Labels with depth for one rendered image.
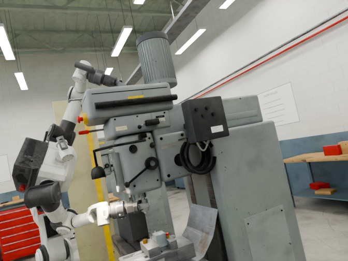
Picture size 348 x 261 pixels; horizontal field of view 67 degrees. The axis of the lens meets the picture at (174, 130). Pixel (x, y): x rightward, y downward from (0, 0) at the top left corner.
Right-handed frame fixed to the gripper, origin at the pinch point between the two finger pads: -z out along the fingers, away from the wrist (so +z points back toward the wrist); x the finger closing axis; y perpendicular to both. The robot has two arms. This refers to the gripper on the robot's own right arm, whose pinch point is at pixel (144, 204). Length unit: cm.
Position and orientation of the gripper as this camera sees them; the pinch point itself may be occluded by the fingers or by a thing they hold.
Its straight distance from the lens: 152.7
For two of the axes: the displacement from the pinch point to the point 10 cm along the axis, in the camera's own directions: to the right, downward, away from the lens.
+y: 1.9, 9.8, -0.7
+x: -0.6, 0.8, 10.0
